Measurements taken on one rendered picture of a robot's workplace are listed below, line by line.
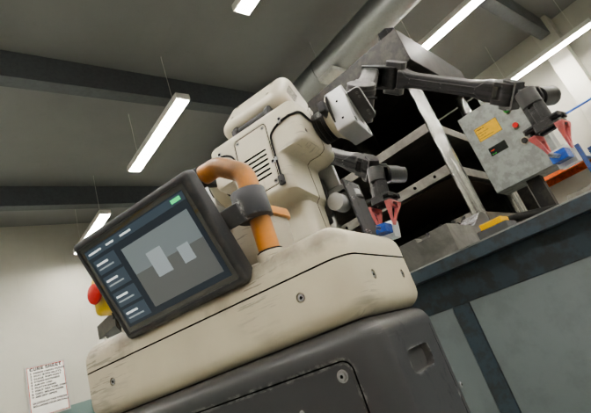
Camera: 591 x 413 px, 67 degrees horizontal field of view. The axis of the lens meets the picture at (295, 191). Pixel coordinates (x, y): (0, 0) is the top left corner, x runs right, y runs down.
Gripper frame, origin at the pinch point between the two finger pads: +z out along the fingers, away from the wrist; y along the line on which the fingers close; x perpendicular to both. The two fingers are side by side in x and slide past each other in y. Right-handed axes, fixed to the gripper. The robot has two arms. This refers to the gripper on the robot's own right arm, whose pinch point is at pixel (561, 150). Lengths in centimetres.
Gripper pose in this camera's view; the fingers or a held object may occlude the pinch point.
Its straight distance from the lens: 140.3
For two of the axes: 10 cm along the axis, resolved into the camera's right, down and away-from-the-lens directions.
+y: -5.7, 4.8, 6.7
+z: 3.3, 8.8, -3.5
